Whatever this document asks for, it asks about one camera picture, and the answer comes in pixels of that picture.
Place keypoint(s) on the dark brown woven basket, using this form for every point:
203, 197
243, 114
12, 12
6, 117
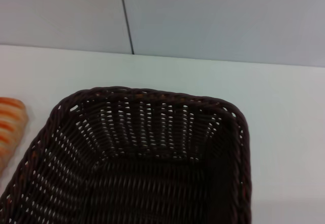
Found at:
127, 183

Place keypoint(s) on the orange striped bread roll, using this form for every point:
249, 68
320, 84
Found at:
10, 127

